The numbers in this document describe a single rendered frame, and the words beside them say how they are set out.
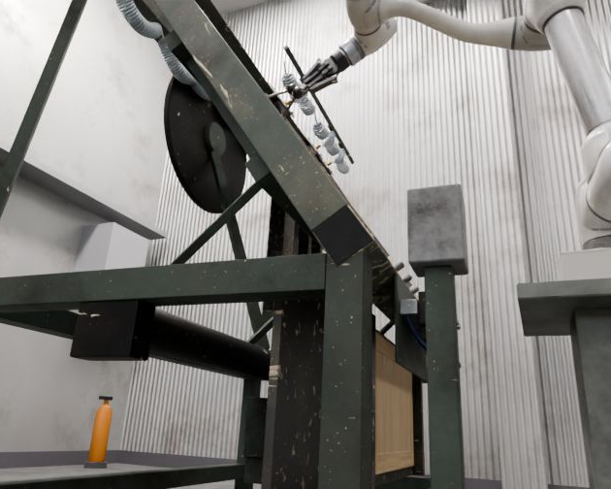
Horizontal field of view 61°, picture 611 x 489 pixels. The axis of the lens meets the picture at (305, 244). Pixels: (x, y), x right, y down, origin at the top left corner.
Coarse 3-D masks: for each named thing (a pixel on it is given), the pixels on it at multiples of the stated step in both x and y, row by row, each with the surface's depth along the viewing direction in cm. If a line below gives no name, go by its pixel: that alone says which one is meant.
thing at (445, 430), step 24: (432, 288) 112; (432, 312) 110; (456, 312) 114; (432, 336) 108; (456, 336) 109; (432, 360) 107; (456, 360) 105; (432, 384) 105; (456, 384) 104; (432, 408) 104; (456, 408) 102; (432, 432) 102; (456, 432) 101; (432, 456) 101; (456, 456) 99; (432, 480) 99; (456, 480) 98
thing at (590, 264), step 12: (564, 252) 131; (576, 252) 130; (588, 252) 129; (600, 252) 128; (564, 264) 130; (576, 264) 129; (588, 264) 128; (600, 264) 127; (564, 276) 129; (576, 276) 128; (588, 276) 127; (600, 276) 126
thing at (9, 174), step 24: (72, 0) 195; (144, 0) 223; (72, 24) 194; (168, 24) 239; (48, 72) 187; (48, 96) 190; (24, 120) 181; (24, 144) 180; (216, 168) 268; (0, 192) 174; (0, 216) 176; (240, 240) 250; (264, 336) 228
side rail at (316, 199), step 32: (160, 0) 174; (192, 0) 168; (192, 32) 163; (224, 64) 153; (224, 96) 149; (256, 96) 144; (256, 128) 141; (288, 128) 137; (288, 160) 133; (288, 192) 130; (320, 192) 127; (320, 224) 124
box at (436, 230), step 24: (408, 192) 118; (432, 192) 116; (456, 192) 114; (408, 216) 116; (432, 216) 114; (456, 216) 112; (408, 240) 114; (432, 240) 112; (456, 240) 110; (432, 264) 113; (456, 264) 112
